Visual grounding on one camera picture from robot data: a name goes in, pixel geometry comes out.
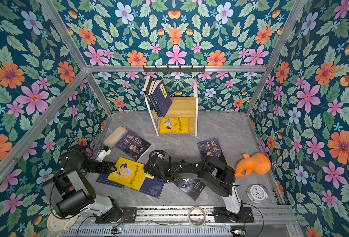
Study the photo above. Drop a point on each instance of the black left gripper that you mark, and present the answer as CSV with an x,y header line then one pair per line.
x,y
106,167

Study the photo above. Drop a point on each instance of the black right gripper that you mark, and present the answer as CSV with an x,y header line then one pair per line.
x,y
148,168

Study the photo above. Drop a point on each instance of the yellow cartoon cover book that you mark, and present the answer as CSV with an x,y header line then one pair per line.
x,y
129,173

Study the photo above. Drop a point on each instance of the blue book yellow label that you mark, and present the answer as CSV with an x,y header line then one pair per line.
x,y
152,85
164,99

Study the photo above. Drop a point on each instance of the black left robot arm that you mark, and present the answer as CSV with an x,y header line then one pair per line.
x,y
70,193

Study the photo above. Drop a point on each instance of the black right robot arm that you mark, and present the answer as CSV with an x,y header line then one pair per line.
x,y
215,174

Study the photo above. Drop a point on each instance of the blue book under yellow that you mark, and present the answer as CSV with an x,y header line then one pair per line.
x,y
103,179

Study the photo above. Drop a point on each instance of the blue book front centre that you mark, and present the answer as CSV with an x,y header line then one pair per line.
x,y
152,186

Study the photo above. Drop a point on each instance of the dark portrait book left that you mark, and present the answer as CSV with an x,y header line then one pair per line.
x,y
133,145

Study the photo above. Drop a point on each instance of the dark portrait book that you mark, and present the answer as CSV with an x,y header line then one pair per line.
x,y
133,145
211,148

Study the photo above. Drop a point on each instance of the beige oblong pad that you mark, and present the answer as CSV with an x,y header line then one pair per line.
x,y
115,136

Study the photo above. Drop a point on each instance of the yellow book under shelf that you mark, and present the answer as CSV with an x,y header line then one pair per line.
x,y
173,125

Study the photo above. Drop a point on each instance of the black wolf cover book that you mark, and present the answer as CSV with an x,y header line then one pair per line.
x,y
191,187

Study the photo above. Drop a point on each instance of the wooden white bookshelf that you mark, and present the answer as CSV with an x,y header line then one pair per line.
x,y
182,107

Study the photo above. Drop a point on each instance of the dark portrait book right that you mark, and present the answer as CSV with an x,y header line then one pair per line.
x,y
211,148

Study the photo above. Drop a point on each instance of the cream round clock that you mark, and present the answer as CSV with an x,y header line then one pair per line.
x,y
55,224

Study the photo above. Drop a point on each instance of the black book on shelf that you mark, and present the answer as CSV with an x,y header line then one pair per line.
x,y
146,89

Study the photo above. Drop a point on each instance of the orange gourd toy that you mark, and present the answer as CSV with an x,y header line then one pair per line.
x,y
257,163

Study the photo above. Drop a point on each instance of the white alarm clock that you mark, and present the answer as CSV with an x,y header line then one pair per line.
x,y
257,193

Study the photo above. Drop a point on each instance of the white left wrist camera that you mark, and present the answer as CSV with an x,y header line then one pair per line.
x,y
105,151

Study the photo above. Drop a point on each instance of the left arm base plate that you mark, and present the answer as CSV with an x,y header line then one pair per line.
x,y
125,215

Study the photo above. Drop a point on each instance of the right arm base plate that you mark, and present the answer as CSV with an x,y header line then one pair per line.
x,y
221,215

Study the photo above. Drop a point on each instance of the black hook rail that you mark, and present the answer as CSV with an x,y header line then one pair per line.
x,y
174,69

